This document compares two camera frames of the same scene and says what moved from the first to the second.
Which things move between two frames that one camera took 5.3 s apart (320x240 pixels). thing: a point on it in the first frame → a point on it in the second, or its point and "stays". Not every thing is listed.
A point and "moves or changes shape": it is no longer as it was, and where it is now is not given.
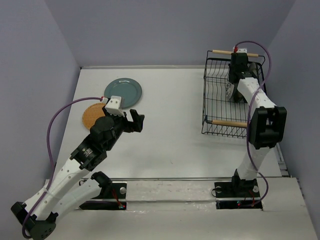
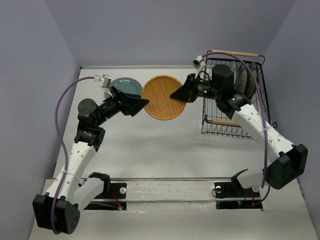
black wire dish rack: x=222 y=118 stays
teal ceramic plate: x=127 y=88 stays
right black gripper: x=231 y=69 → x=187 y=92
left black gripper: x=131 y=126 → x=132 y=104
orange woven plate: x=91 y=113 moves or changes shape
